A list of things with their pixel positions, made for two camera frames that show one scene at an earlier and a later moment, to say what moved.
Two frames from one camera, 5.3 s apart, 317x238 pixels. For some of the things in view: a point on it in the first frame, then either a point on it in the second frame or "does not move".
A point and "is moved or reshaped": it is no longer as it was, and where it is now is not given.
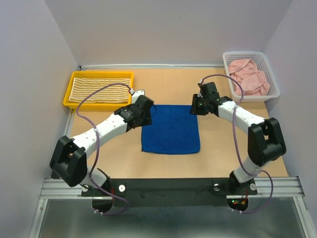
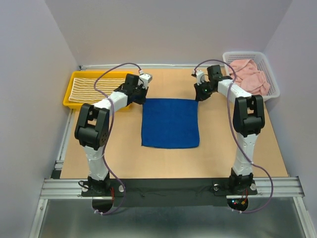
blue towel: (173, 130) is moved or reshaped
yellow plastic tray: (96, 74) does not move
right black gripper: (194, 109) → (200, 95)
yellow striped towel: (81, 88) does not move
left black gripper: (148, 120) → (142, 98)
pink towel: (246, 73) does not move
